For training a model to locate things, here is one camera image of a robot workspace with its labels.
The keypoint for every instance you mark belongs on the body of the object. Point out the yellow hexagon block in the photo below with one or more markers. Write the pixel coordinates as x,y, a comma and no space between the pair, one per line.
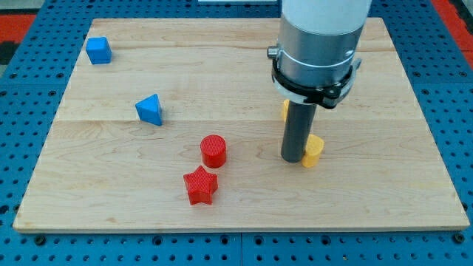
284,110

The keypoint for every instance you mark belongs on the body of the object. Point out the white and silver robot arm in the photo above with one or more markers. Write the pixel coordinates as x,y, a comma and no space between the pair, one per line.
313,61

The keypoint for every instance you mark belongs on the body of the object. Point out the yellow heart block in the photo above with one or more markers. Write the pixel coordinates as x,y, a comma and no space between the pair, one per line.
314,148

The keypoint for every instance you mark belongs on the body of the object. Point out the red cylinder block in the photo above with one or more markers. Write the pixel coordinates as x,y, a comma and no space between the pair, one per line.
213,151

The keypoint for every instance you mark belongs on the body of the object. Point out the red star block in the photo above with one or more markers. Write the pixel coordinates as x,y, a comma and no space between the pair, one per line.
200,186

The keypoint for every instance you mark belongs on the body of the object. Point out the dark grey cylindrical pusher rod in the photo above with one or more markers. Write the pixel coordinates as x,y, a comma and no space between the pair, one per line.
298,123

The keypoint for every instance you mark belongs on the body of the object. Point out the light wooden board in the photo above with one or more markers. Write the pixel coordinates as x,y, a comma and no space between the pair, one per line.
102,169

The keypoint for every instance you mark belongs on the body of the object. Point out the blue triangular prism block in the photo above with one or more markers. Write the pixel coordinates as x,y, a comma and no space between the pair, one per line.
149,110

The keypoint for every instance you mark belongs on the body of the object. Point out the blue cube block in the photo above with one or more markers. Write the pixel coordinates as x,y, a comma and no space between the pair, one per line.
98,50

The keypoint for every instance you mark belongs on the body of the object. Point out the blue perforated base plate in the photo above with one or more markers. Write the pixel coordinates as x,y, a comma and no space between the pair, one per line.
34,81

